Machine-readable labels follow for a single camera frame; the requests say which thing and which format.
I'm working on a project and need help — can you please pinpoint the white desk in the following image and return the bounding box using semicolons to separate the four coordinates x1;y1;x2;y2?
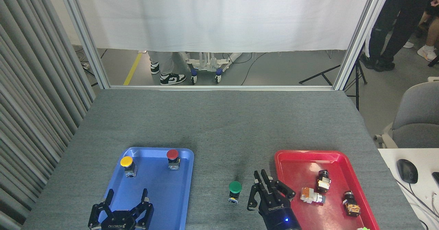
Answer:
377;148;439;230

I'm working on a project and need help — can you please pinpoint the yellow push button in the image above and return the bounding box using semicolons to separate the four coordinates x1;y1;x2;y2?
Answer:
120;156;138;178

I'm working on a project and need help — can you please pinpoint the person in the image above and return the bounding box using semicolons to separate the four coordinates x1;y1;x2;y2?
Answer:
417;0;439;62
147;50;187;86
360;0;439;72

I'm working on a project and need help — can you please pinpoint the black computer mouse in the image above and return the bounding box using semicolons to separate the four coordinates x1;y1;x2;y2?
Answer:
397;159;419;184

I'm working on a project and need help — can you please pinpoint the black floor cable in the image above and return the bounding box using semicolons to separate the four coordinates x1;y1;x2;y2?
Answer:
241;52;268;85

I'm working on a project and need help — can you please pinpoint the black tripod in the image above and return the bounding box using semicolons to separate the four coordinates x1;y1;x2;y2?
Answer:
298;43;368;111

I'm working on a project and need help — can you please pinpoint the blue tray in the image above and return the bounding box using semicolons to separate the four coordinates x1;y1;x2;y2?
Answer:
93;147;194;230

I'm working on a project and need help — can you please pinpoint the red tray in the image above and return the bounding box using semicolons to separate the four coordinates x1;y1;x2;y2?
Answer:
274;150;380;230

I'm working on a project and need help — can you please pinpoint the black mouse cable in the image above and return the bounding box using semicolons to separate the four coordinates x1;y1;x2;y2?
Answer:
394;179;439;220

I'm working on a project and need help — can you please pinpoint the grey office chair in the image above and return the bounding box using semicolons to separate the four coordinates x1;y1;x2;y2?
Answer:
374;82;439;149

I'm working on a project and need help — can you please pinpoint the silver frame post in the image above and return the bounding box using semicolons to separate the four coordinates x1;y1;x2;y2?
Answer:
333;0;395;91
57;0;111;90

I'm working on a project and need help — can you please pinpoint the grey pleated curtain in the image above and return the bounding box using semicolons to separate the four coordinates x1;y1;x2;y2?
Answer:
0;0;96;230

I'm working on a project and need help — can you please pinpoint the silver frame crossbar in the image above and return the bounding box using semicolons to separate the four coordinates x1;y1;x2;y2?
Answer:
109;85;335;91

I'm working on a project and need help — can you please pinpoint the black and white switch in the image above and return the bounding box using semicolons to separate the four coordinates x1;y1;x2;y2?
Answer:
316;170;332;193

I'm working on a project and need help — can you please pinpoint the black and orange switch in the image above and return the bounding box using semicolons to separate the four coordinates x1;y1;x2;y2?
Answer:
343;191;361;218

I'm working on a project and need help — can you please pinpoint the white stand on wheels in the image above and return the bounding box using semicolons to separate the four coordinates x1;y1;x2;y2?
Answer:
178;51;243;85

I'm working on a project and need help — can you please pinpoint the white and orange switch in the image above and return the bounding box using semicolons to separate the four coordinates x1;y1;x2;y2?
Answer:
300;187;326;204

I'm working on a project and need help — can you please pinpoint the red push button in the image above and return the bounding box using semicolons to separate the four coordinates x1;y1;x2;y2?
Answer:
166;149;181;170

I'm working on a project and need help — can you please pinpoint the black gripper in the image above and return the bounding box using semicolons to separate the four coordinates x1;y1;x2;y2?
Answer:
88;188;154;230
247;169;302;230

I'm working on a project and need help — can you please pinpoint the green push button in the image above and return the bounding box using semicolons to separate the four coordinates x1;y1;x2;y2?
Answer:
228;181;242;205

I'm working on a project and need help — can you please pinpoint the white cloth backdrop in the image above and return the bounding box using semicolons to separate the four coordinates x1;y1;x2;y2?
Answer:
70;0;376;53

